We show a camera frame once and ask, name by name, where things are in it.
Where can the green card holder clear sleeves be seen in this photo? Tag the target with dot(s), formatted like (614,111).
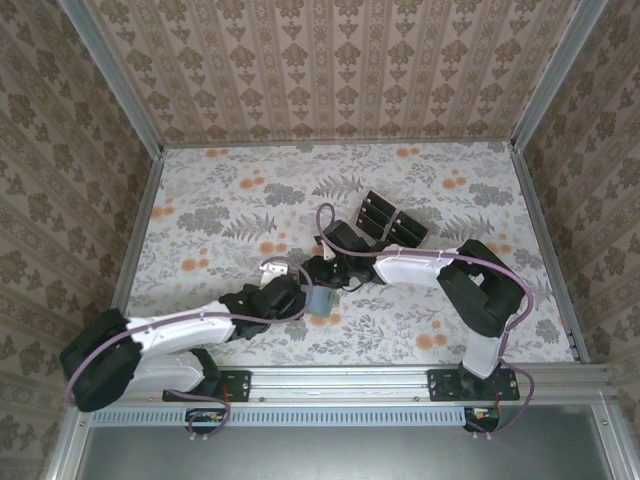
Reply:
(322,302)

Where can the black credit card gold chip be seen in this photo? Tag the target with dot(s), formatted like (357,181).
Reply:
(376,222)
(382,204)
(414,223)
(405,236)
(372,231)
(379,213)

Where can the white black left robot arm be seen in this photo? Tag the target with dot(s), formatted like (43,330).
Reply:
(175,335)

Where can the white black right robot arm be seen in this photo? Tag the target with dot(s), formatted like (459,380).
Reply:
(410,270)

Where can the clear acrylic card stand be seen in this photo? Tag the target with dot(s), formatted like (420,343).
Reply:
(391,218)

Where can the floral patterned table cover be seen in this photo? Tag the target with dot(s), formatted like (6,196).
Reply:
(225,240)

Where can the small black electronics board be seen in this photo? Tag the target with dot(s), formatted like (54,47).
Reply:
(482,416)
(205,417)

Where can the grey metal sheet panel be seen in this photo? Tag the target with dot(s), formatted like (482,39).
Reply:
(325,455)

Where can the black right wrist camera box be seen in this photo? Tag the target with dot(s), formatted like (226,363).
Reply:
(345,237)

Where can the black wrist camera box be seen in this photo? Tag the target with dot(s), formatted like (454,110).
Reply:
(280,297)
(345,237)

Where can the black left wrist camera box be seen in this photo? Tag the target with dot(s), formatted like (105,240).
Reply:
(280,297)

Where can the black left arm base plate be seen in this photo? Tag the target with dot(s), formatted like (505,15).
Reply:
(237,385)

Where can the aluminium table edge rail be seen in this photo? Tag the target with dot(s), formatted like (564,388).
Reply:
(137,230)
(548,250)

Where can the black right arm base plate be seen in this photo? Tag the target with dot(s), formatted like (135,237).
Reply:
(445,385)

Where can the aluminium frame beam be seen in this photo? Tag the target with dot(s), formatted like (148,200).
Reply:
(67,450)
(612,440)

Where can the aluminium frame post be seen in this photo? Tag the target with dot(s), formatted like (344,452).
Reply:
(116,80)
(556,75)

